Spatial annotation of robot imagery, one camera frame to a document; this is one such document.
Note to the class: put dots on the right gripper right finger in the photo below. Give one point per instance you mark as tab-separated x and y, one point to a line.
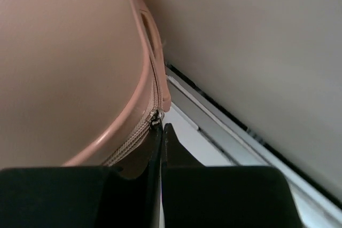
194	195

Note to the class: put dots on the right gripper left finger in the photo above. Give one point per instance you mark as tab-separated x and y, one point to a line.
126	194

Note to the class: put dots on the pink hardshell suitcase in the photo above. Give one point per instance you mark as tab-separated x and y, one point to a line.
83	83

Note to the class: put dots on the aluminium rail back side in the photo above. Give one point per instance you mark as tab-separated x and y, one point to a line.
216	140

